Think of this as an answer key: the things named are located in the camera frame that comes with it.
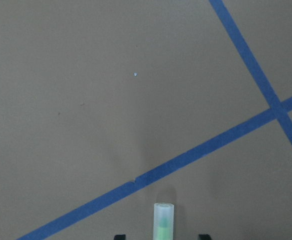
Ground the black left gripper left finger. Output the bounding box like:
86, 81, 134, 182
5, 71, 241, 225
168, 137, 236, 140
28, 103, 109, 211
114, 234, 126, 240

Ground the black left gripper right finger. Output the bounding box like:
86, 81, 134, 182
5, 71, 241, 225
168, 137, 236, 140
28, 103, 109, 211
198, 234, 210, 240

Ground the green highlighter pen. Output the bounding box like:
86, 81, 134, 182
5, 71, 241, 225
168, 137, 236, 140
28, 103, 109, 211
153, 202, 174, 240

